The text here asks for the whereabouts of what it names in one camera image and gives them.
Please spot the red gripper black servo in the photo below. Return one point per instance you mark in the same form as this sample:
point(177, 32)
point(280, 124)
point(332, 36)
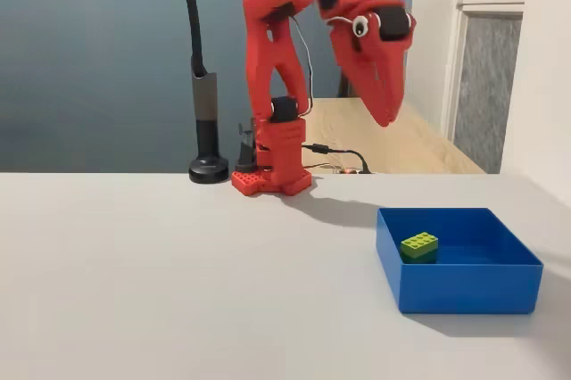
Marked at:
point(367, 55)

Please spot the green lego brick stack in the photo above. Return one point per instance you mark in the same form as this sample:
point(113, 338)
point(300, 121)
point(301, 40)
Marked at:
point(419, 245)

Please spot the red robot arm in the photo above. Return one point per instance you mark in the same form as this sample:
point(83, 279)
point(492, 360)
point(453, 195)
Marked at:
point(276, 63)

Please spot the blue plastic bin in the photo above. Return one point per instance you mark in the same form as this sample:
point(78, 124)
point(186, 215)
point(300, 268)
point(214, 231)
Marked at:
point(464, 286)

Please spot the dark wooden chair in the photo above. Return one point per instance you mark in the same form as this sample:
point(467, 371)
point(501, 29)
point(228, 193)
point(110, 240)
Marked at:
point(345, 85)

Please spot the light wooden table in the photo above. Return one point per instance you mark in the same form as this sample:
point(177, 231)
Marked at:
point(415, 143)

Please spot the small controller board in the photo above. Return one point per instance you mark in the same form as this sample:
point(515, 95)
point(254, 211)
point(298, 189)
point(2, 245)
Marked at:
point(345, 170)

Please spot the white framed door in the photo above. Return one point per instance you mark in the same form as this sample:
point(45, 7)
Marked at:
point(486, 81)

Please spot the black table clamp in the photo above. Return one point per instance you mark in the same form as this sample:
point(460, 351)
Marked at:
point(246, 152)

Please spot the black gooseneck stand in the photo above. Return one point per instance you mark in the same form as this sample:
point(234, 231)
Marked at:
point(204, 121)

